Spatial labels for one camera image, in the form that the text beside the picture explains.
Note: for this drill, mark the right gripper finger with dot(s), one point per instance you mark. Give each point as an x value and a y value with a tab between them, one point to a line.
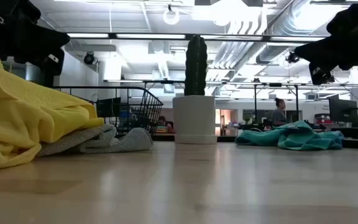
315	56
314	46

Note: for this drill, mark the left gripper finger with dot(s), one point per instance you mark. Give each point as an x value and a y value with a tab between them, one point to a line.
59	37
57	47

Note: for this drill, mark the yellow microfiber towel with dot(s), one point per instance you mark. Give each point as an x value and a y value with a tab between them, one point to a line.
20	115

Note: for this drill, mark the gray microfiber towel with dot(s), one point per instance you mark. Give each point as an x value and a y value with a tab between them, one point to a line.
104	143

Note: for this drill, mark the black round ceiling spotlight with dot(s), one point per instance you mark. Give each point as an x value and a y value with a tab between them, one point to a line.
89	58

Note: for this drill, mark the black computer monitor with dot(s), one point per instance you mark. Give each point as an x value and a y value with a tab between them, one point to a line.
342	112

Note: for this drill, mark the red storage boxes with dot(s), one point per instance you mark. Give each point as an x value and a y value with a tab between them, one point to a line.
323	119

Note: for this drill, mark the standing person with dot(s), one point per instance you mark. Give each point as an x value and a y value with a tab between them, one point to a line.
279	116

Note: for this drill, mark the small dark monitor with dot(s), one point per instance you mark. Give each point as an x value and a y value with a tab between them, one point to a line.
109	107

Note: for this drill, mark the green cactus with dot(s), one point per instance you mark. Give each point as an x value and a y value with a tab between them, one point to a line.
195	65

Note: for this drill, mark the seated person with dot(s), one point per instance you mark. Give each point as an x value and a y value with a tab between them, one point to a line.
163	121

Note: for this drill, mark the white plant pot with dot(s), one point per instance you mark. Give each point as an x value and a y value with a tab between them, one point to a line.
194	119

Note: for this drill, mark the black ceiling camera cluster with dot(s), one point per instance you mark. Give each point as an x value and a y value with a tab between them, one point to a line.
291	57

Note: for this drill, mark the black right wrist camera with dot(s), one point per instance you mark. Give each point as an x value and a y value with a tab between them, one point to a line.
346	18

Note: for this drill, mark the black background rig frame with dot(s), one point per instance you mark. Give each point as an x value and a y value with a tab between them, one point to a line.
255	102

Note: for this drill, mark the black table frame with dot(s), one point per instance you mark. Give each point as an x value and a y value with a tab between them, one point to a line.
356	143

